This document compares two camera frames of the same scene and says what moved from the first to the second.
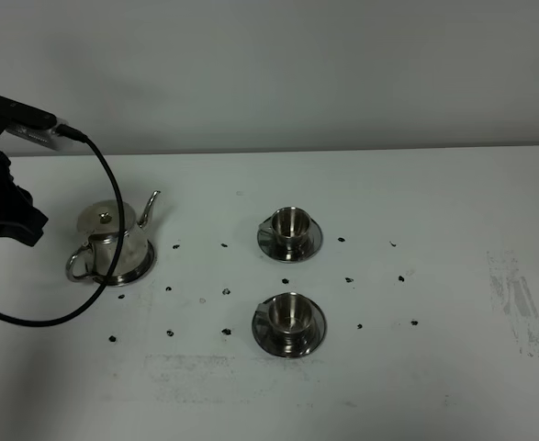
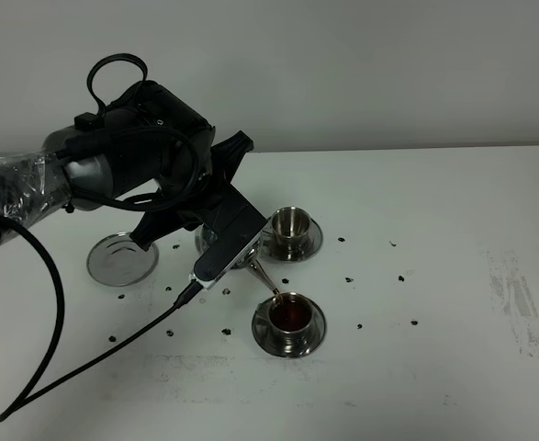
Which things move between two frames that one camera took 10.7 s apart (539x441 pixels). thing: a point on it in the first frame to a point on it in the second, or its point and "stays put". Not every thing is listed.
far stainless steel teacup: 290,226 stays put
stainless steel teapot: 101,220 to 206,235
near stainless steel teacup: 291,315 stays put
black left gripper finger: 28,231 to 157,225
